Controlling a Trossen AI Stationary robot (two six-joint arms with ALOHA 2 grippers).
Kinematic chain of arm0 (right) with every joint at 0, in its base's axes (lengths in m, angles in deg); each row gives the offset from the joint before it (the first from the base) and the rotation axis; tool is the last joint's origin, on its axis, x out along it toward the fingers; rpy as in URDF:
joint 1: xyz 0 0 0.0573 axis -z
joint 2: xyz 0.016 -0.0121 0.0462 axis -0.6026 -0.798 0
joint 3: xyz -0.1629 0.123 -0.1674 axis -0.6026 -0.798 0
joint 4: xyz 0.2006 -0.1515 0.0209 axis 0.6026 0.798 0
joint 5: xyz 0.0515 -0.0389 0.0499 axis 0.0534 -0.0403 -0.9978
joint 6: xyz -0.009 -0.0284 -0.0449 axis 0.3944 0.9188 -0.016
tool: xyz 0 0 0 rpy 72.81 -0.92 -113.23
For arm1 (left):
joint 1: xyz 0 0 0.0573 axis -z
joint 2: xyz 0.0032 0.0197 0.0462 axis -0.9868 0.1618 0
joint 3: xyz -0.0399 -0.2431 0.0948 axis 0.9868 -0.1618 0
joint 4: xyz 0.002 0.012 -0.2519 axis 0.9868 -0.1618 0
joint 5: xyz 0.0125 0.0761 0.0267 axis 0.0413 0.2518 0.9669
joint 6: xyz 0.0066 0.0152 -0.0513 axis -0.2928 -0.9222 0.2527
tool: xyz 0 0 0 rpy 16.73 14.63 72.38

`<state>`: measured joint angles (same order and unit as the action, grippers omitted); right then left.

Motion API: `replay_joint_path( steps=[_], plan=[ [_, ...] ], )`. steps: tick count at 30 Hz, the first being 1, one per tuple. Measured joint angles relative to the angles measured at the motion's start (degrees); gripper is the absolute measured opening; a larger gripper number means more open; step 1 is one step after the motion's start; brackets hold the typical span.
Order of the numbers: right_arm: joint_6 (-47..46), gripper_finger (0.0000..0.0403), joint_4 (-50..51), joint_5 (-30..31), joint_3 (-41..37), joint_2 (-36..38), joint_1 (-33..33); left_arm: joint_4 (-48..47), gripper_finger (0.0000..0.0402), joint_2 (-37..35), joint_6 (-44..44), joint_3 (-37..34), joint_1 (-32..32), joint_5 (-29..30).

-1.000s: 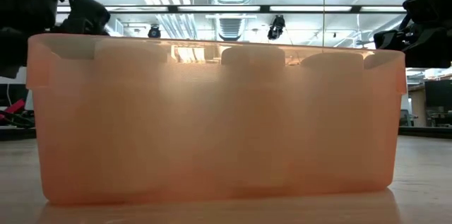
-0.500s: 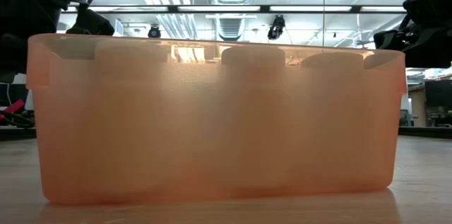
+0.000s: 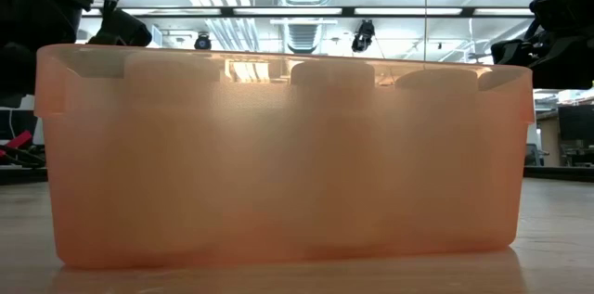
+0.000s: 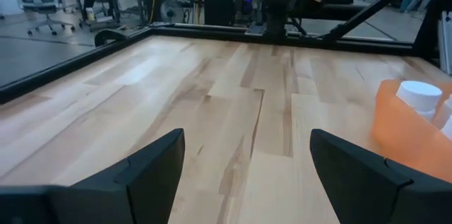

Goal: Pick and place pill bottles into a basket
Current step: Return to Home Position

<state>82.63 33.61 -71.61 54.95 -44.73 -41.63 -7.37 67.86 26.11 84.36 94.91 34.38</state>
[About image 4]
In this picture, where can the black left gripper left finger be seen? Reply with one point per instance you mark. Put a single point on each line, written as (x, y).
(141, 185)

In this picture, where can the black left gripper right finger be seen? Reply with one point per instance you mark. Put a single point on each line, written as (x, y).
(360, 188)

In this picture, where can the white pill bottle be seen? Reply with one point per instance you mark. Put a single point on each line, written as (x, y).
(418, 97)

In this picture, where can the orange translucent plastic basket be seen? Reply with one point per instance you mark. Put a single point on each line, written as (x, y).
(402, 135)

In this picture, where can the black box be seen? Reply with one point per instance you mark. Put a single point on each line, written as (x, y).
(219, 9)

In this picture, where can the black floor fan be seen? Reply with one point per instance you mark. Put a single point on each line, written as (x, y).
(169, 10)

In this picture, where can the silver aluminium extrusion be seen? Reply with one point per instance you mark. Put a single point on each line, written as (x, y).
(446, 42)

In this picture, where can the black metal table frame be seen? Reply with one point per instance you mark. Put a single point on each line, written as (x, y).
(53, 72)

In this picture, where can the black curved frame foot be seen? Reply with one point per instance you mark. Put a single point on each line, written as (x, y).
(109, 35)

